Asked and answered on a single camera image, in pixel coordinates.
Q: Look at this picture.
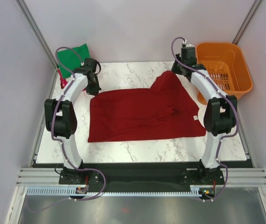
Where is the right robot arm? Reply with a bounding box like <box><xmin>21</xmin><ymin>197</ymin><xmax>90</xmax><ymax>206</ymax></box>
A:
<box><xmin>171</xmin><ymin>43</ymin><xmax>238</xmax><ymax>184</ymax></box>

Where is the left aluminium frame post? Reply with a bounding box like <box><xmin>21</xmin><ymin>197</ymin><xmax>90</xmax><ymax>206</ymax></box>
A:
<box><xmin>16</xmin><ymin>0</ymin><xmax>58</xmax><ymax>70</ymax></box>

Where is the pink red folded t shirt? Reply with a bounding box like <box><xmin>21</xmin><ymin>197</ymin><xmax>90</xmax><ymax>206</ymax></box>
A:
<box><xmin>58</xmin><ymin>69</ymin><xmax>68</xmax><ymax>89</ymax></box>

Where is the aluminium frame post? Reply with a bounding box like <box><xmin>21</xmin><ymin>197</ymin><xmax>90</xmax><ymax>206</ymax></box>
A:
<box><xmin>16</xmin><ymin>0</ymin><xmax>58</xmax><ymax>70</ymax></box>
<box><xmin>232</xmin><ymin>0</ymin><xmax>263</xmax><ymax>45</ymax></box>

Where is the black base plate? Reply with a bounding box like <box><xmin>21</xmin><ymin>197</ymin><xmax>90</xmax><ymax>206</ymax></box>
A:
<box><xmin>59</xmin><ymin>162</ymin><xmax>225</xmax><ymax>192</ymax></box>

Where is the aluminium rail profile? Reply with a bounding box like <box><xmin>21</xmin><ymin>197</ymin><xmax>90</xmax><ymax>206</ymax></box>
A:
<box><xmin>17</xmin><ymin>168</ymin><xmax>266</xmax><ymax>187</ymax></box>

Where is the orange plastic basket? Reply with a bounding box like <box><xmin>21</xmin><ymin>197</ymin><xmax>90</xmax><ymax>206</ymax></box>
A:
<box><xmin>196</xmin><ymin>42</ymin><xmax>253</xmax><ymax>100</ymax></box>

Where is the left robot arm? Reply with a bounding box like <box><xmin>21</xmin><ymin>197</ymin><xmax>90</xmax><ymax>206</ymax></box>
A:
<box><xmin>44</xmin><ymin>58</ymin><xmax>101</xmax><ymax>183</ymax></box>

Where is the green folded t shirt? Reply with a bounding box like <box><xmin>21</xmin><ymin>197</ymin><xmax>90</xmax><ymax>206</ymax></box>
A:
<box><xmin>57</xmin><ymin>44</ymin><xmax>90</xmax><ymax>70</ymax></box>

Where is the right aluminium frame post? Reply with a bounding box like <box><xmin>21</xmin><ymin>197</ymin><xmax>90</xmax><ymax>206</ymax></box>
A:
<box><xmin>232</xmin><ymin>0</ymin><xmax>263</xmax><ymax>45</ymax></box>

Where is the dark red t shirt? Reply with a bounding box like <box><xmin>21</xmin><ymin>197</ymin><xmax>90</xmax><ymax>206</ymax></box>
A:
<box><xmin>88</xmin><ymin>70</ymin><xmax>206</xmax><ymax>143</ymax></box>

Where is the white slotted cable duct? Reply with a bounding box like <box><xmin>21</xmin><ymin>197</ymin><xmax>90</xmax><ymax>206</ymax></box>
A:
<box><xmin>26</xmin><ymin>185</ymin><xmax>215</xmax><ymax>197</ymax></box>

